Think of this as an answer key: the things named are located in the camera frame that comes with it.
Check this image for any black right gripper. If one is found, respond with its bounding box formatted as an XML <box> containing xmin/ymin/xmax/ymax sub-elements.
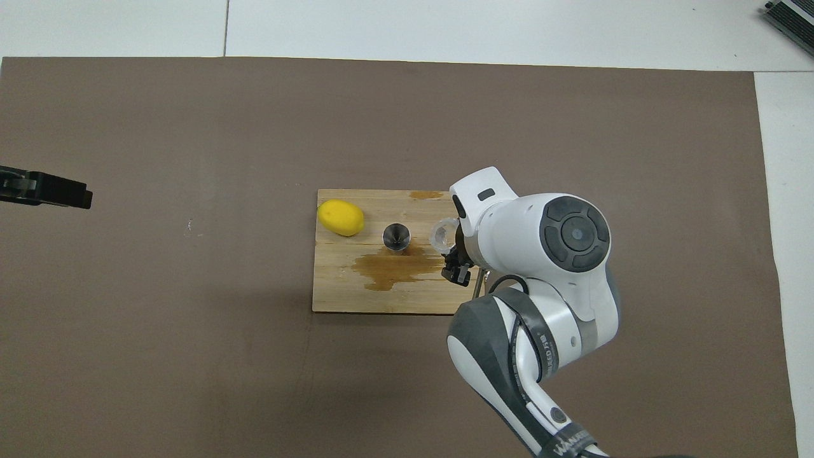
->
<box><xmin>440</xmin><ymin>223</ymin><xmax>475</xmax><ymax>286</ymax></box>

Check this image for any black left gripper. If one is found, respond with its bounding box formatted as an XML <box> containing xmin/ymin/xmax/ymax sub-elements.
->
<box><xmin>0</xmin><ymin>163</ymin><xmax>93</xmax><ymax>211</ymax></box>

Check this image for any clear glass cup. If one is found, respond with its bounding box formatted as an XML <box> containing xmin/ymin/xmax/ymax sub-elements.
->
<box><xmin>429</xmin><ymin>216</ymin><xmax>460</xmax><ymax>251</ymax></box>

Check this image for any steel double jigger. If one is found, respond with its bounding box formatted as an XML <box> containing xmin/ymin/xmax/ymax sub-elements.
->
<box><xmin>381</xmin><ymin>222</ymin><xmax>413</xmax><ymax>254</ymax></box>

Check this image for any wooden cutting board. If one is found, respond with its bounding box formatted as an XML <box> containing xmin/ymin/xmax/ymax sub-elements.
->
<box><xmin>311</xmin><ymin>188</ymin><xmax>492</xmax><ymax>316</ymax></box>

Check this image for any yellow lemon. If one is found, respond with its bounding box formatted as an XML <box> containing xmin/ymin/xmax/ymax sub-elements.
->
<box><xmin>317</xmin><ymin>198</ymin><xmax>366</xmax><ymax>238</ymax></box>

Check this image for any brown table mat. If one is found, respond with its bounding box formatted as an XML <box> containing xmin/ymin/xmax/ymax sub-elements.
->
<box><xmin>0</xmin><ymin>56</ymin><xmax>799</xmax><ymax>458</ymax></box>

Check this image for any black ribbed device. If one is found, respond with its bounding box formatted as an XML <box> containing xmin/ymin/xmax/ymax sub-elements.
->
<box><xmin>762</xmin><ymin>0</ymin><xmax>814</xmax><ymax>41</ymax></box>

